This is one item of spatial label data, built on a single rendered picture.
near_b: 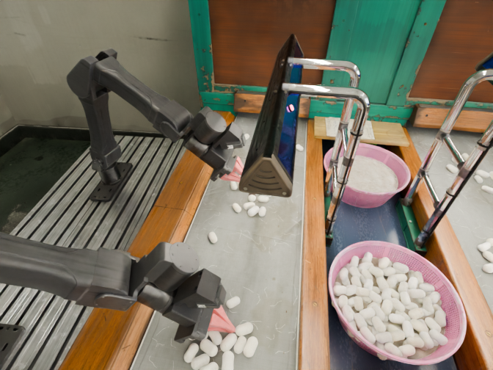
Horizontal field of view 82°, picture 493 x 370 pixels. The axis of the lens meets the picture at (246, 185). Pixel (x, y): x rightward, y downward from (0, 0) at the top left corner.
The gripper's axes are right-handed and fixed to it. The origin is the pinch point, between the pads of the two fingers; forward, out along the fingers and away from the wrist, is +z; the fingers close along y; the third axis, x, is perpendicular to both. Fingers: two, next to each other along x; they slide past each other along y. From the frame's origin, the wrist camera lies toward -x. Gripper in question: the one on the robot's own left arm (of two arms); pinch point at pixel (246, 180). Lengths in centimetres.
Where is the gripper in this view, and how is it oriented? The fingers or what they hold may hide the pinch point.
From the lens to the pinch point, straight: 79.8
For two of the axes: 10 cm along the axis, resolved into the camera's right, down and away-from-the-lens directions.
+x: -6.4, 4.9, 5.9
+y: 1.8, -6.6, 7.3
